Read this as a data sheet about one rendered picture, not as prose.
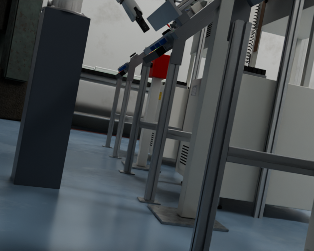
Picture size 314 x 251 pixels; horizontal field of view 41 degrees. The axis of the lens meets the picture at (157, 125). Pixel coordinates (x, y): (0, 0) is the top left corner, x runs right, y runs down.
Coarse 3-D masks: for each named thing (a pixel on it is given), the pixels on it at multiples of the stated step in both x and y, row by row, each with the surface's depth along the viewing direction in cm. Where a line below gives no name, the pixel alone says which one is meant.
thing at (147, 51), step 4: (168, 32) 182; (164, 36) 190; (168, 36) 185; (168, 40) 189; (172, 40) 184; (152, 44) 219; (168, 44) 193; (172, 44) 187; (148, 48) 232; (164, 48) 203; (148, 52) 238
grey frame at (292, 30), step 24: (288, 24) 189; (288, 48) 187; (144, 72) 249; (168, 72) 177; (288, 72) 187; (144, 96) 250; (168, 96) 178; (168, 120) 178; (264, 144) 191; (264, 168) 188; (264, 192) 188
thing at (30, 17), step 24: (0, 0) 527; (24, 0) 491; (0, 24) 515; (24, 24) 494; (0, 48) 560; (24, 48) 497; (0, 72) 492; (24, 72) 500; (0, 96) 496; (24, 96) 514
